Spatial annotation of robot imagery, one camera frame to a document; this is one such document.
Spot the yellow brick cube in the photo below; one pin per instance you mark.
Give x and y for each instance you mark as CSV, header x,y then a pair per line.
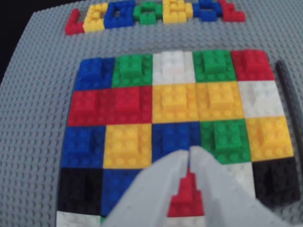
x,y
127,146
174,104
219,101
270,139

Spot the green brick cube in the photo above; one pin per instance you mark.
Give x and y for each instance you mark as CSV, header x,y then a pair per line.
x,y
225,142
131,68
102,220
214,66

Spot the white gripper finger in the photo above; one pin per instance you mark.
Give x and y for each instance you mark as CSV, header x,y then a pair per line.
x,y
225,201
146,201

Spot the blue brick cube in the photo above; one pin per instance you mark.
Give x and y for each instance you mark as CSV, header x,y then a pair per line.
x,y
81,146
116,186
92,73
170,134

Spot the green brick letter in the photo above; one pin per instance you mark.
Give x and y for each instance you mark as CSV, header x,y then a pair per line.
x,y
148,20

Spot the dark grey brick strip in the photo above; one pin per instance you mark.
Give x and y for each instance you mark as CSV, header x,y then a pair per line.
x,y
284,89

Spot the red brick letter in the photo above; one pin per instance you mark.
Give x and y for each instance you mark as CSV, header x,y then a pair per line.
x,y
73,28
234,17

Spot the blue brick letter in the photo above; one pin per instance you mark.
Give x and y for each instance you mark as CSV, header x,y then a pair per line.
x,y
208,16
118,23

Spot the white brick cube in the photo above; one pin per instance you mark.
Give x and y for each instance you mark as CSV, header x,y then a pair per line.
x,y
261,99
241,177
184,222
174,68
75,220

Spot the red brick cube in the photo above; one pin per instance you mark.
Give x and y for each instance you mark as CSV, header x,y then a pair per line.
x,y
185,201
252,66
85,106
127,104

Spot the yellow brick letter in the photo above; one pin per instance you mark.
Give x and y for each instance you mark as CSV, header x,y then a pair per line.
x,y
175,17
93,23

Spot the grey studded baseplate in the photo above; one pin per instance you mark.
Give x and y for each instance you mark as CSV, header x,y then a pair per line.
x,y
35,94

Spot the black brick cube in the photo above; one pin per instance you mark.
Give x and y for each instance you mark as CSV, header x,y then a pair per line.
x,y
79,191
275,182

